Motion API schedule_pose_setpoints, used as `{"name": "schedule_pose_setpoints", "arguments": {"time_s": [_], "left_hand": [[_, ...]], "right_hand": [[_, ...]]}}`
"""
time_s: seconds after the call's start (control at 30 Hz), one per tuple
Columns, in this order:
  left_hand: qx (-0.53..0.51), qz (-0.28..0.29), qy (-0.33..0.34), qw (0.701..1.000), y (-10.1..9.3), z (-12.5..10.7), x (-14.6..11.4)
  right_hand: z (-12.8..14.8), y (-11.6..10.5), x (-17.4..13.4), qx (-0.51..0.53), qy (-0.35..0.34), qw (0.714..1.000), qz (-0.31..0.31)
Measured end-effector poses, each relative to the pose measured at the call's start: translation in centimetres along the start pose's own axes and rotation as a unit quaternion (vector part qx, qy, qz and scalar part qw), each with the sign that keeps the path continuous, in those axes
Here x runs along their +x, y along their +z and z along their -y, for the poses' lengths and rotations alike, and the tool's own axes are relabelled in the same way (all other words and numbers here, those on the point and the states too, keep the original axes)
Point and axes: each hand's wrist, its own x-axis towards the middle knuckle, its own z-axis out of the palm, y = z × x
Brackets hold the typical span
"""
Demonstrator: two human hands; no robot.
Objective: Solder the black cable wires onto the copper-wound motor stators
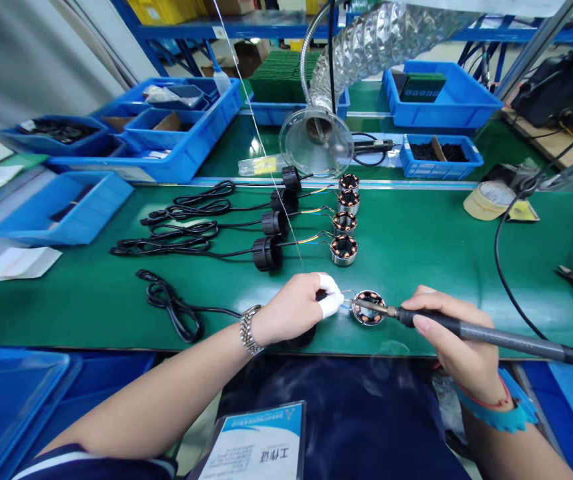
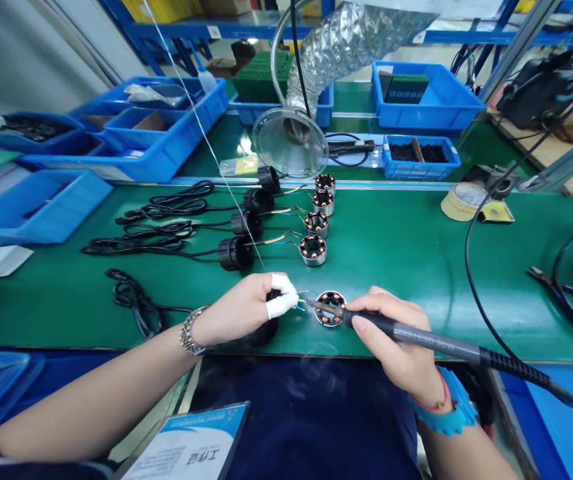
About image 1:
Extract person's right hand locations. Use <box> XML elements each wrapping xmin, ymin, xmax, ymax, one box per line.
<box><xmin>400</xmin><ymin>285</ymin><xmax>505</xmax><ymax>397</ymax></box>

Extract person's left hand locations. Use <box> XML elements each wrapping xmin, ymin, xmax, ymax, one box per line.
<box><xmin>252</xmin><ymin>271</ymin><xmax>346</xmax><ymax>348</ymax></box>

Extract person's right thumb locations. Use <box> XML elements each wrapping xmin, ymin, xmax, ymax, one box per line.
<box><xmin>412</xmin><ymin>315</ymin><xmax>448</xmax><ymax>353</ymax></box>

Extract person's left fingers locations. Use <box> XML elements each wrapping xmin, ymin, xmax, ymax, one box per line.
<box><xmin>311</xmin><ymin>272</ymin><xmax>346</xmax><ymax>321</ymax></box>

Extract person's right index finger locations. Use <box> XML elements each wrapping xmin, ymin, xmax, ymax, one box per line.
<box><xmin>400</xmin><ymin>292</ymin><xmax>450</xmax><ymax>315</ymax></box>

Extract grey soldering iron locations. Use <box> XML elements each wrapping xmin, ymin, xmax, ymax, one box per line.
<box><xmin>353</xmin><ymin>298</ymin><xmax>573</xmax><ymax>375</ymax></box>

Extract thin solder wire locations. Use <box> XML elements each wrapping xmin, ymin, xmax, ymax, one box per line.
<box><xmin>217</xmin><ymin>0</ymin><xmax>308</xmax><ymax>275</ymax></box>

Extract green table mat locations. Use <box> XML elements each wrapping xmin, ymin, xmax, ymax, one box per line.
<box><xmin>0</xmin><ymin>181</ymin><xmax>573</xmax><ymax>360</ymax></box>

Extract black round cap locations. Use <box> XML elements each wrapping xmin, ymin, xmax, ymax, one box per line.
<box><xmin>270</xmin><ymin>187</ymin><xmax>300</xmax><ymax>213</ymax></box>
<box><xmin>261</xmin><ymin>209</ymin><xmax>290</xmax><ymax>239</ymax></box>
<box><xmin>251</xmin><ymin>235</ymin><xmax>284</xmax><ymax>273</ymax></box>
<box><xmin>281</xmin><ymin>165</ymin><xmax>303</xmax><ymax>192</ymax></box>

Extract person's body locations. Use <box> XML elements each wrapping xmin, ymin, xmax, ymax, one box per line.
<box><xmin>13</xmin><ymin>349</ymin><xmax>485</xmax><ymax>480</ymax></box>

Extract beige tape roll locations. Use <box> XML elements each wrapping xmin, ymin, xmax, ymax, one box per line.
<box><xmin>462</xmin><ymin>180</ymin><xmax>517</xmax><ymax>222</ymax></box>

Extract blue crate of black pieces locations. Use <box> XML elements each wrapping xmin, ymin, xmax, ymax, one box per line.
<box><xmin>398</xmin><ymin>133</ymin><xmax>485</xmax><ymax>181</ymax></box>

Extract clear bag yellow label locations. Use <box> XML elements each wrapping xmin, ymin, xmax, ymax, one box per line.
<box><xmin>237</xmin><ymin>155</ymin><xmax>281</xmax><ymax>177</ymax></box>

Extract soldering iron stand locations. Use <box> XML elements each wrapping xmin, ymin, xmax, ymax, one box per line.
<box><xmin>484</xmin><ymin>162</ymin><xmax>541</xmax><ymax>223</ymax></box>

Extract clear fume funnel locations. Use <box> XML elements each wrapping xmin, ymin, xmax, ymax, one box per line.
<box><xmin>278</xmin><ymin>109</ymin><xmax>356</xmax><ymax>179</ymax></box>

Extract black handheld tool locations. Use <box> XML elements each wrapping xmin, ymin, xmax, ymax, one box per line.
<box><xmin>351</xmin><ymin>132</ymin><xmax>396</xmax><ymax>167</ymax></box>

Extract blue white badge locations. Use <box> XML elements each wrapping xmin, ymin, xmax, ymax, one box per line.
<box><xmin>187</xmin><ymin>399</ymin><xmax>308</xmax><ymax>480</ymax></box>

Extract blue plastic box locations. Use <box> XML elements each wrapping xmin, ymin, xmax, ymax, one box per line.
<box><xmin>514</xmin><ymin>359</ymin><xmax>573</xmax><ymax>480</ymax></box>

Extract green conveyor belt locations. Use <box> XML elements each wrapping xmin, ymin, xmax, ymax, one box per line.
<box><xmin>193</xmin><ymin>79</ymin><xmax>557</xmax><ymax>182</ymax></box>

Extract blue bin with black modules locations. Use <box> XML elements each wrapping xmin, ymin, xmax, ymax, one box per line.
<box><xmin>382</xmin><ymin>60</ymin><xmax>505</xmax><ymax>129</ymax></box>

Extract wooden board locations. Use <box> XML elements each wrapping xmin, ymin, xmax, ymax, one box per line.
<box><xmin>502</xmin><ymin>105</ymin><xmax>573</xmax><ymax>197</ymax></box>

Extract blue bin of circuit boards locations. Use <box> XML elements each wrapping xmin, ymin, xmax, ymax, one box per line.
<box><xmin>245</xmin><ymin>49</ymin><xmax>352</xmax><ymax>127</ymax></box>

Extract large blue divided bin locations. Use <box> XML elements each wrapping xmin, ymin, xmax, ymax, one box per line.
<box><xmin>45</xmin><ymin>76</ymin><xmax>243</xmax><ymax>185</ymax></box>

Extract metal gooseneck tube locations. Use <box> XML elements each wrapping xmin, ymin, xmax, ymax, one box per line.
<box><xmin>300</xmin><ymin>0</ymin><xmax>333</xmax><ymax>109</ymax></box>

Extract white squeeze bottle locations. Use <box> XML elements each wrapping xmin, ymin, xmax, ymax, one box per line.
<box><xmin>209</xmin><ymin>52</ymin><xmax>233</xmax><ymax>97</ymax></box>

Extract black soldering station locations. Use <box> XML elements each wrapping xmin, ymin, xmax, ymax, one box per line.
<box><xmin>510</xmin><ymin>45</ymin><xmax>573</xmax><ymax>130</ymax></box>

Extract empty blue bin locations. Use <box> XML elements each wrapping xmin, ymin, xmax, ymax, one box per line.
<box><xmin>0</xmin><ymin>169</ymin><xmax>135</xmax><ymax>247</ymax></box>

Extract blue metal shelf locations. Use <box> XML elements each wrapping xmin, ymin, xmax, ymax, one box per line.
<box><xmin>111</xmin><ymin>0</ymin><xmax>573</xmax><ymax>79</ymax></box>

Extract small blue bin black parts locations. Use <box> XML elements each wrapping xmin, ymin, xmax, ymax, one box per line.
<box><xmin>0</xmin><ymin>115</ymin><xmax>113</xmax><ymax>157</ymax></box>

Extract white paper sheets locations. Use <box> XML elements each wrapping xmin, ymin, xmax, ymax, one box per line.
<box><xmin>0</xmin><ymin>235</ymin><xmax>63</xmax><ymax>285</ymax></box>

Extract blue plastic tray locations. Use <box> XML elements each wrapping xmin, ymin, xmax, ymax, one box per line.
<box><xmin>0</xmin><ymin>345</ymin><xmax>85</xmax><ymax>480</ymax></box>

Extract black cable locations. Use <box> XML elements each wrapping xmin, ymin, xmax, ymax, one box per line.
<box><xmin>494</xmin><ymin>115</ymin><xmax>573</xmax><ymax>343</ymax></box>

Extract black power cord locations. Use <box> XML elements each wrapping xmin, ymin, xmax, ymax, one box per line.
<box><xmin>135</xmin><ymin>269</ymin><xmax>243</xmax><ymax>345</ymax></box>
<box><xmin>172</xmin><ymin>179</ymin><xmax>285</xmax><ymax>207</ymax></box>
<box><xmin>149</xmin><ymin>219</ymin><xmax>264</xmax><ymax>241</ymax></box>
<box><xmin>109</xmin><ymin>235</ymin><xmax>256</xmax><ymax>259</ymax></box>
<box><xmin>139</xmin><ymin>192</ymin><xmax>273</xmax><ymax>225</ymax></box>

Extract silver flexible fume duct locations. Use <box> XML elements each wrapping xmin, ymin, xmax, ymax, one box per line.
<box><xmin>310</xmin><ymin>0</ymin><xmax>490</xmax><ymax>113</ymax></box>

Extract aluminium frame post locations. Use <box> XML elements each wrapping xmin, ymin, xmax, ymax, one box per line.
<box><xmin>495</xmin><ymin>0</ymin><xmax>573</xmax><ymax>103</ymax></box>

